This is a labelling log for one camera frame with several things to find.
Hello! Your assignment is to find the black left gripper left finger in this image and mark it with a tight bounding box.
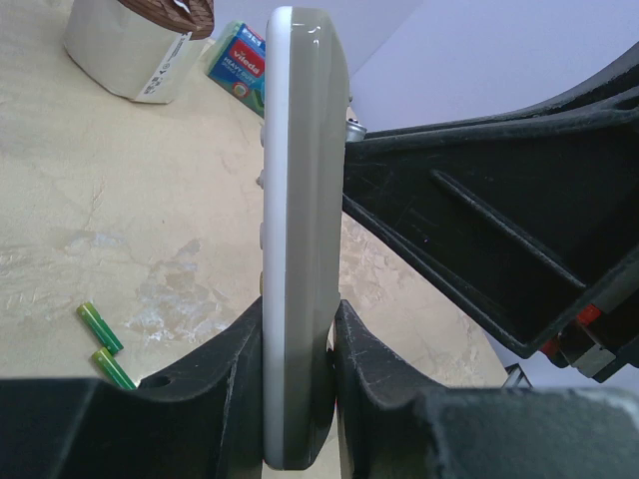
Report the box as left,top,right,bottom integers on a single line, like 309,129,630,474
1,299,263,478

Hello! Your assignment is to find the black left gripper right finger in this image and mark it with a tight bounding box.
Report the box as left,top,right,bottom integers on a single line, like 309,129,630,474
333,301,638,478

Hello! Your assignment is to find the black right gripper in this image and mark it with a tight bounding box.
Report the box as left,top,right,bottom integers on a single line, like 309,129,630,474
540,263,638,383

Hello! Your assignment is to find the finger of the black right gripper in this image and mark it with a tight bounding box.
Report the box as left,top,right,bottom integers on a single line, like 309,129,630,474
343,48,638,357

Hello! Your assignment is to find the beige white remote control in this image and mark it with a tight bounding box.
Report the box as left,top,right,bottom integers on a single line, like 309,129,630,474
261,6,349,470

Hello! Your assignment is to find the black battery pair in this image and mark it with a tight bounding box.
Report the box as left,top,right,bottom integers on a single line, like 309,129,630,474
345,118,367,143

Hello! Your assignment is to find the green battery two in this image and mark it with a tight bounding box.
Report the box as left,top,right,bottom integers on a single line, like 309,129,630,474
91,347,136,390

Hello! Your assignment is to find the green battery one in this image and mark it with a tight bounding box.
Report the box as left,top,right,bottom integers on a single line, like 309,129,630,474
76,302,124,355

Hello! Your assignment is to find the green sponge pack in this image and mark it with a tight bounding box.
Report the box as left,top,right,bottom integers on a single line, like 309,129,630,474
206,21,266,118

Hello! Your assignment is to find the white roll with brown top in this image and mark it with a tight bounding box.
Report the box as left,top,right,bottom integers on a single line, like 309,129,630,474
63,0,215,104

